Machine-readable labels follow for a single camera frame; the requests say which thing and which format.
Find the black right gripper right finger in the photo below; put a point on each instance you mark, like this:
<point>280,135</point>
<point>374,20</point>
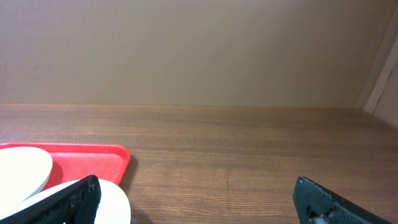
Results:
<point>316,204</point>

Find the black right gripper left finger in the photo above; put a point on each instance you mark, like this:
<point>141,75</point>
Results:
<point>74,202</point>

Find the white round plate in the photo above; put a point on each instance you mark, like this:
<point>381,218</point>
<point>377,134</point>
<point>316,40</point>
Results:
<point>114,206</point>

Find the light blue round plate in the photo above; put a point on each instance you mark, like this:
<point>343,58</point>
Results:
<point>24,172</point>

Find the red plastic tray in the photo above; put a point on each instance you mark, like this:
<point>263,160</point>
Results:
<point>72,161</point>

